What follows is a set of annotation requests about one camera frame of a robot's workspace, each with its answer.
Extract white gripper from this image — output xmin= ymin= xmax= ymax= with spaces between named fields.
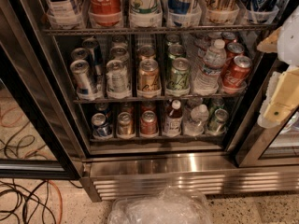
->
xmin=256 ymin=26 xmax=299 ymax=130

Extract blue pepsi can front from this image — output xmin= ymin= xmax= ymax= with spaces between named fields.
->
xmin=92 ymin=113 xmax=112 ymax=139

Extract blue pepsi can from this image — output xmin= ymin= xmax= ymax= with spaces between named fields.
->
xmin=92 ymin=113 xmax=112 ymax=139
xmin=95 ymin=103 xmax=112 ymax=122

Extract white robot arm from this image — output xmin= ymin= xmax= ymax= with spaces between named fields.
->
xmin=257 ymin=7 xmax=299 ymax=129

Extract red coca-cola can front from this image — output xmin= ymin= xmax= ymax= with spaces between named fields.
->
xmin=222 ymin=55 xmax=252 ymax=93

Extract red coca-cola can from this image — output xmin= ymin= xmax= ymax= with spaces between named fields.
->
xmin=221 ymin=42 xmax=246 ymax=77
xmin=222 ymin=55 xmax=252 ymax=93

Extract clear water bottle middle shelf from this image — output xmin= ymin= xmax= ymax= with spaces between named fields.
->
xmin=193 ymin=39 xmax=226 ymax=95

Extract clear water bottle shelf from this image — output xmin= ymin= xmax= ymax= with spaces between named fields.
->
xmin=183 ymin=105 xmax=209 ymax=136
xmin=193 ymin=39 xmax=226 ymax=95

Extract right glass fridge door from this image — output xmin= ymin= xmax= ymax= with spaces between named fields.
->
xmin=226 ymin=54 xmax=299 ymax=167

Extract glass fridge door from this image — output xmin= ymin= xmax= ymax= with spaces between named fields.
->
xmin=0 ymin=0 xmax=85 ymax=180
xmin=226 ymin=54 xmax=299 ymax=167

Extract green can bottom shelf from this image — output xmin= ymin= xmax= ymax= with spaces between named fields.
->
xmin=207 ymin=108 xmax=229 ymax=135

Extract green can shelf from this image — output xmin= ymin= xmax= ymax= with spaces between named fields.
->
xmin=207 ymin=108 xmax=229 ymax=135
xmin=166 ymin=57 xmax=190 ymax=96

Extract gold can top shelf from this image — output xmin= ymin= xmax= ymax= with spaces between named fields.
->
xmin=203 ymin=0 xmax=239 ymax=25

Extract gold can shelf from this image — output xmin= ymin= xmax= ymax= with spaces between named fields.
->
xmin=203 ymin=0 xmax=239 ymax=25
xmin=117 ymin=112 xmax=135 ymax=138
xmin=137 ymin=59 xmax=161 ymax=98

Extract clear water bottle bottom shelf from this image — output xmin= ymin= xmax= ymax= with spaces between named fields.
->
xmin=183 ymin=105 xmax=209 ymax=136

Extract green can middle shelf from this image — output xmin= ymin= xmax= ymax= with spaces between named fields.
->
xmin=166 ymin=57 xmax=190 ymax=96

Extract blue bottle top shelf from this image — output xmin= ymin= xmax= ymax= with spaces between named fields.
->
xmin=167 ymin=0 xmax=201 ymax=27

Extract gold can middle shelf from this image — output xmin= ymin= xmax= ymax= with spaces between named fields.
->
xmin=137 ymin=59 xmax=161 ymax=98

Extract red can bottom shelf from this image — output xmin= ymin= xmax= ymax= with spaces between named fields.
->
xmin=140 ymin=111 xmax=158 ymax=136

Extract green white bottle top shelf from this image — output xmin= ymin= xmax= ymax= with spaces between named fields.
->
xmin=129 ymin=0 xmax=161 ymax=28

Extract white can middle shelf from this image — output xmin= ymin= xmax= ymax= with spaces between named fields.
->
xmin=106 ymin=60 xmax=130 ymax=99

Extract gold can bottom shelf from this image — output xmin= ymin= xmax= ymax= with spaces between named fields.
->
xmin=117 ymin=112 xmax=135 ymax=138

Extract blue pepsi can behind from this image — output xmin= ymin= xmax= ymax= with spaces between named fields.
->
xmin=95 ymin=103 xmax=112 ymax=122

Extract dark blue can middle shelf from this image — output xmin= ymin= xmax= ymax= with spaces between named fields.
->
xmin=82 ymin=37 xmax=103 ymax=76

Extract red coca-cola bottle top shelf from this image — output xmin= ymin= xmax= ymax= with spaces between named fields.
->
xmin=91 ymin=0 xmax=121 ymax=27

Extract silver blue can middle shelf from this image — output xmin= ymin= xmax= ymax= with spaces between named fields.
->
xmin=70 ymin=60 xmax=97 ymax=101

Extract stainless fridge base grille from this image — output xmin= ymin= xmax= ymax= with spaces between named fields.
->
xmin=80 ymin=153 xmax=299 ymax=202

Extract white tea carton top shelf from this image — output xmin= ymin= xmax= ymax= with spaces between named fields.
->
xmin=45 ymin=0 xmax=84 ymax=29

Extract left glass fridge door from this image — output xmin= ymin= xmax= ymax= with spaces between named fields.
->
xmin=0 ymin=0 xmax=85 ymax=180

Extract brown drink bottle white cap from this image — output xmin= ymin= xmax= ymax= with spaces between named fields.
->
xmin=163 ymin=100 xmax=183 ymax=137

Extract clear plastic bag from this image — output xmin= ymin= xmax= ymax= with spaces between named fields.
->
xmin=107 ymin=187 xmax=213 ymax=224

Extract orange floor cable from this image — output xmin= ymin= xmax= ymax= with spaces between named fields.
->
xmin=43 ymin=179 xmax=64 ymax=224

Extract black floor cables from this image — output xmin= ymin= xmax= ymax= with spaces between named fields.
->
xmin=0 ymin=178 xmax=59 ymax=224

